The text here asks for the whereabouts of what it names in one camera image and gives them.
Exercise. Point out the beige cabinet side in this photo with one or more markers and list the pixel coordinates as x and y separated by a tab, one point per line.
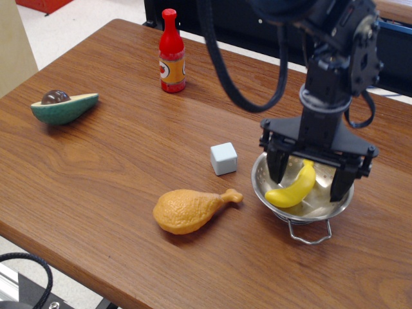
17	60

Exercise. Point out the yellow toy banana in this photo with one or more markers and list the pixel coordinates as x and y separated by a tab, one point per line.
296	192

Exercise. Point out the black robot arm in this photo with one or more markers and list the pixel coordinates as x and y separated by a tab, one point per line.
343	65

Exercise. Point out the toy avocado half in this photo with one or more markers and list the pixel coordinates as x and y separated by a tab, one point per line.
58	108

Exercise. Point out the metal colander with handles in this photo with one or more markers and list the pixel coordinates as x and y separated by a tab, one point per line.
315	206

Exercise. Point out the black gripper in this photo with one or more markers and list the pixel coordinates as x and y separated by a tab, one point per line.
320	135

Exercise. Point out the orange toy chicken drumstick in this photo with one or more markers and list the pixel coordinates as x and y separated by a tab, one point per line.
185	211

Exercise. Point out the grey toy cube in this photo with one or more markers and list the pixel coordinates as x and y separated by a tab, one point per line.
224	158

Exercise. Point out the red toy ketchup bottle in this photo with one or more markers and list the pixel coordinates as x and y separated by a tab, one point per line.
171	55

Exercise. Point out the red box on floor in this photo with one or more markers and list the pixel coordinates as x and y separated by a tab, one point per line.
44	6

